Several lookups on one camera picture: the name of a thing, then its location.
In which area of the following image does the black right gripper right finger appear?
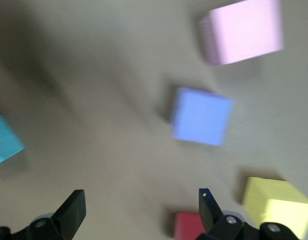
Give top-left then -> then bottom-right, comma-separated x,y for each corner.
195,187 -> 246,240

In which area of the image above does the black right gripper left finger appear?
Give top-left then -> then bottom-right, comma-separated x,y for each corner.
26,189 -> 87,240

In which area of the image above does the purple foam cube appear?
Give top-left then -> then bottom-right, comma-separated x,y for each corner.
170,86 -> 235,147

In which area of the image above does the blue foam cube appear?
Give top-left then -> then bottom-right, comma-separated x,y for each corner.
0,114 -> 26,167

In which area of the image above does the pink foam cube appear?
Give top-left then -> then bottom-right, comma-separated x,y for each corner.
197,0 -> 285,67

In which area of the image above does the red foam cube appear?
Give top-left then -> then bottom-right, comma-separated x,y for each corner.
173,211 -> 207,240

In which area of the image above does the yellow foam cube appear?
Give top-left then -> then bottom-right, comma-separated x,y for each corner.
241,176 -> 308,240

